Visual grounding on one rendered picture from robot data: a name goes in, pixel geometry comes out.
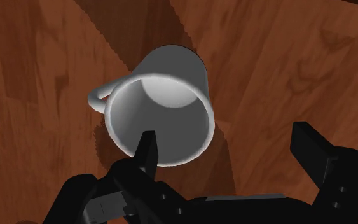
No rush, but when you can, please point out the white mug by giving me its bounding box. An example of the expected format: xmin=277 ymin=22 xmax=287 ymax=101
xmin=87 ymin=45 xmax=216 ymax=167

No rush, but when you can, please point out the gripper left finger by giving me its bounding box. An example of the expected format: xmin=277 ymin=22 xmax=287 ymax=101
xmin=43 ymin=130 xmax=189 ymax=224

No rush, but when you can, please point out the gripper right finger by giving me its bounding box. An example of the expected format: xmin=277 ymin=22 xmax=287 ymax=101
xmin=290 ymin=121 xmax=358 ymax=224

